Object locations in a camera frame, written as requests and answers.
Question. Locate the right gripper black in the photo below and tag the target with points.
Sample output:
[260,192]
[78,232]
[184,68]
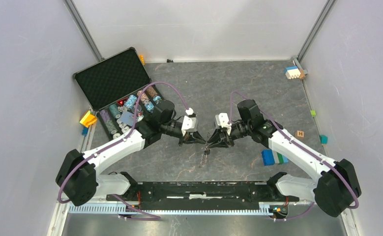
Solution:
[223,138]

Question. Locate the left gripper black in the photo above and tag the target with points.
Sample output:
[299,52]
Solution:
[188,138]

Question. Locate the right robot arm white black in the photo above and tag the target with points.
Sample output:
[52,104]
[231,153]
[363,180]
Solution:
[332,185]

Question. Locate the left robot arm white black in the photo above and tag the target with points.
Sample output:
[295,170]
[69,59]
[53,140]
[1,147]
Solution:
[80,177]

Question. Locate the blue green white block stack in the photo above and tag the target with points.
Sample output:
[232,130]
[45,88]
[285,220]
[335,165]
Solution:
[271,157]

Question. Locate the wooden letter H cube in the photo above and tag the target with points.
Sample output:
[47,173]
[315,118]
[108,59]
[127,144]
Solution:
[299,134]

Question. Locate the black poker chip case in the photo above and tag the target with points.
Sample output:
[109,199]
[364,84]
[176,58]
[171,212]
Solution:
[108,84]

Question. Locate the orange yellow block behind case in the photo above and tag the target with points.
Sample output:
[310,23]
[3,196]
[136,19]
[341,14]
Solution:
[142,59]

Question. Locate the blue white tan block stack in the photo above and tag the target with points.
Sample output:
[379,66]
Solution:
[294,72]

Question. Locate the teal cube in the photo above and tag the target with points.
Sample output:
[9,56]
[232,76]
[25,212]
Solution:
[323,139]

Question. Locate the small blue block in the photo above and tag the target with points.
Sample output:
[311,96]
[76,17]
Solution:
[84,131]

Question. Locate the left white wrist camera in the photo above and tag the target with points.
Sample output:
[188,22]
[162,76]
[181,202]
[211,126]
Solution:
[190,122]

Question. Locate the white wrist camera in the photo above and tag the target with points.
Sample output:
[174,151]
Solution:
[222,120]
[190,122]

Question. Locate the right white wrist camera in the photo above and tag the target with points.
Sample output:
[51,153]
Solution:
[222,120]

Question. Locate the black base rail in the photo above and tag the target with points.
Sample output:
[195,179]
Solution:
[209,195]

